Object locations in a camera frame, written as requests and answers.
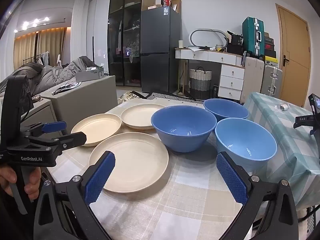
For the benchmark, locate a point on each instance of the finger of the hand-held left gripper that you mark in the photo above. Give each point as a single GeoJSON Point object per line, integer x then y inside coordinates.
{"type": "Point", "coordinates": [75, 140]}
{"type": "Point", "coordinates": [55, 126]}

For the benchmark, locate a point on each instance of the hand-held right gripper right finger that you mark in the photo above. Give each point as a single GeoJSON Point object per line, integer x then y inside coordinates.
{"type": "Point", "coordinates": [231, 180]}

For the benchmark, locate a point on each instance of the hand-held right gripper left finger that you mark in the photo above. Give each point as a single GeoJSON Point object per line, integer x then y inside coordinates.
{"type": "Point", "coordinates": [100, 177]}

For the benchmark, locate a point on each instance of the cream plate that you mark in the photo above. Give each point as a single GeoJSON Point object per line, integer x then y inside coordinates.
{"type": "Point", "coordinates": [135, 155]}
{"type": "Point", "coordinates": [140, 116]}
{"type": "Point", "coordinates": [97, 127]}

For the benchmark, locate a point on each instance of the light blue bowl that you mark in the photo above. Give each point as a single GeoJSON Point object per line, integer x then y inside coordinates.
{"type": "Point", "coordinates": [245, 140]}

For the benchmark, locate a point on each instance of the person's left hand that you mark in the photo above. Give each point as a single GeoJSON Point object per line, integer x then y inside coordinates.
{"type": "Point", "coordinates": [6, 177]}

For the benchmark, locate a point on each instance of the grey chair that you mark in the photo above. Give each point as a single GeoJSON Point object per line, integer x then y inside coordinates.
{"type": "Point", "coordinates": [82, 100]}

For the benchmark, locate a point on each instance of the beige checked tablecloth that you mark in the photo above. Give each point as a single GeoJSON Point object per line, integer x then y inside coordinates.
{"type": "Point", "coordinates": [187, 192]}

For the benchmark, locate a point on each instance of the grey duvet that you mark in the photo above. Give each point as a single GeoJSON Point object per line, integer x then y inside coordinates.
{"type": "Point", "coordinates": [50, 77]}

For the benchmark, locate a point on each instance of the grey cardboard box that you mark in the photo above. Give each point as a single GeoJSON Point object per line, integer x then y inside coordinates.
{"type": "Point", "coordinates": [92, 75]}

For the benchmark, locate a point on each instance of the teal checked tablecloth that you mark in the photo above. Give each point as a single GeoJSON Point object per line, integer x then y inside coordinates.
{"type": "Point", "coordinates": [282, 135]}

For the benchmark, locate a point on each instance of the clothes rack with garments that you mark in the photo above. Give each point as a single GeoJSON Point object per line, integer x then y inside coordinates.
{"type": "Point", "coordinates": [45, 57]}

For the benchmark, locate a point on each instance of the cream printed tote bag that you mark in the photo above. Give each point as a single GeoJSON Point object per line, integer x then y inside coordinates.
{"type": "Point", "coordinates": [130, 97]}

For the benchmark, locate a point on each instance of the beige curtains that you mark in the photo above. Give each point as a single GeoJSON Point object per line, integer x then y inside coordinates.
{"type": "Point", "coordinates": [50, 45]}

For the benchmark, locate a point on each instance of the dark water bottle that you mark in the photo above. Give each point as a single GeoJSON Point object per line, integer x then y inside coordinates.
{"type": "Point", "coordinates": [215, 92]}

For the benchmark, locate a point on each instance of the small white item in bag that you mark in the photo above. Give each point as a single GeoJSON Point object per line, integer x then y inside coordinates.
{"type": "Point", "coordinates": [284, 107]}

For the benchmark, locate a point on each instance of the white dresser with drawers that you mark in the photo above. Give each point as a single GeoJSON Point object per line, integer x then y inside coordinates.
{"type": "Point", "coordinates": [231, 80]}

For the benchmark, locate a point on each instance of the woven laundry basket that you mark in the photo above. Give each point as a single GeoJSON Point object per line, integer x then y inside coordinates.
{"type": "Point", "coordinates": [200, 85]}

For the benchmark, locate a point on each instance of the white sheer curtain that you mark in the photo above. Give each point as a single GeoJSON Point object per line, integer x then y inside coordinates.
{"type": "Point", "coordinates": [82, 30]}

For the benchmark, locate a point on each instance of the black white patterned rug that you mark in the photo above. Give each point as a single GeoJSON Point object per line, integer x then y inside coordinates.
{"type": "Point", "coordinates": [175, 96]}

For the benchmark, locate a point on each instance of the beige suitcase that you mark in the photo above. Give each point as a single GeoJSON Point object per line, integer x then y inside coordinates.
{"type": "Point", "coordinates": [253, 80]}

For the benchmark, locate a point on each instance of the ceiling spotlight row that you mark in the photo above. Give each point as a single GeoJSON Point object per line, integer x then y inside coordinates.
{"type": "Point", "coordinates": [36, 22]}

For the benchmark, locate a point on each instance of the silver suitcase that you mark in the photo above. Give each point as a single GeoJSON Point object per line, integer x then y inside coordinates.
{"type": "Point", "coordinates": [271, 78]}

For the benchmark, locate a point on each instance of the black device on stand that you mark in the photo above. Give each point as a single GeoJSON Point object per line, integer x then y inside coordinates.
{"type": "Point", "coordinates": [313, 105]}

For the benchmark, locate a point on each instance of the dark grey refrigerator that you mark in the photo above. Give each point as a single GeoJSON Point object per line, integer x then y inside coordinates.
{"type": "Point", "coordinates": [160, 67]}

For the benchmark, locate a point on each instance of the dark glass cabinet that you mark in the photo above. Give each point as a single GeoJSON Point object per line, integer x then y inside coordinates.
{"type": "Point", "coordinates": [125, 30]}

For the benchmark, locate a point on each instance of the black bag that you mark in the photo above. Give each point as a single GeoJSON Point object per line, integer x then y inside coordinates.
{"type": "Point", "coordinates": [235, 43]}

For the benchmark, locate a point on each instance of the wooden door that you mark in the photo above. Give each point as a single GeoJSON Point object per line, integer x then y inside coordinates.
{"type": "Point", "coordinates": [295, 55]}

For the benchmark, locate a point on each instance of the black box red print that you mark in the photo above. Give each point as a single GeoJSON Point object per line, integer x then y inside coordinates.
{"type": "Point", "coordinates": [269, 44]}

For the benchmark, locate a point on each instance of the white paper roll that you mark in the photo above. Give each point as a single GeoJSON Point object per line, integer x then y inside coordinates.
{"type": "Point", "coordinates": [181, 44]}

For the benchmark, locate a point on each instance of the oval table mirror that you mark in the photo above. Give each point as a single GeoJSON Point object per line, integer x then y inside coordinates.
{"type": "Point", "coordinates": [207, 37]}

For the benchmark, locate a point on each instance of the teal suitcase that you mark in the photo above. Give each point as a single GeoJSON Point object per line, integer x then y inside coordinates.
{"type": "Point", "coordinates": [250, 35]}

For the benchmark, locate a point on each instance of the red packet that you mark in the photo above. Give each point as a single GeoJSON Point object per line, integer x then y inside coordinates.
{"type": "Point", "coordinates": [166, 1]}

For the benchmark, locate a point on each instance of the brown cardboard box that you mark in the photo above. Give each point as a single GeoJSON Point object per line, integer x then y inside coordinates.
{"type": "Point", "coordinates": [175, 5]}

